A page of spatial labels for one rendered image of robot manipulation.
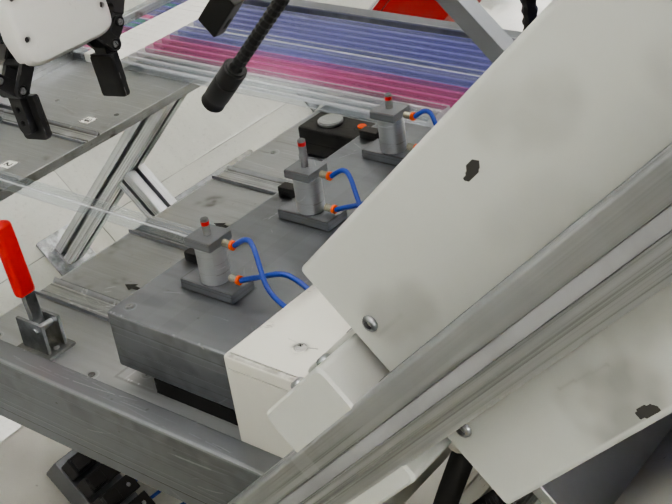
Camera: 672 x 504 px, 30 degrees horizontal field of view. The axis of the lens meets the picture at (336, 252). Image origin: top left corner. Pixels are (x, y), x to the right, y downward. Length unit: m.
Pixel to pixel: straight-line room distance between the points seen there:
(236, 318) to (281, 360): 0.09
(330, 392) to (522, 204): 0.16
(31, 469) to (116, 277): 0.39
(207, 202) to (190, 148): 1.32
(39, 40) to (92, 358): 0.27
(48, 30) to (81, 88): 0.39
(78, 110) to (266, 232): 0.48
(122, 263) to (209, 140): 1.43
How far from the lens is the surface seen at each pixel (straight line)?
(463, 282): 0.58
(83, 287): 1.05
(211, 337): 0.85
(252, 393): 0.79
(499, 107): 0.52
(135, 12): 1.60
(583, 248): 0.50
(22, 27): 1.05
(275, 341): 0.80
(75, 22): 1.08
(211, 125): 2.51
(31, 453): 1.40
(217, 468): 0.83
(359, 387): 0.64
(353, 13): 1.50
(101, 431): 0.92
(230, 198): 1.14
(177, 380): 0.88
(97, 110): 1.39
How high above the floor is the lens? 1.89
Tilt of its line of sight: 50 degrees down
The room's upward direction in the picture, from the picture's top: 44 degrees clockwise
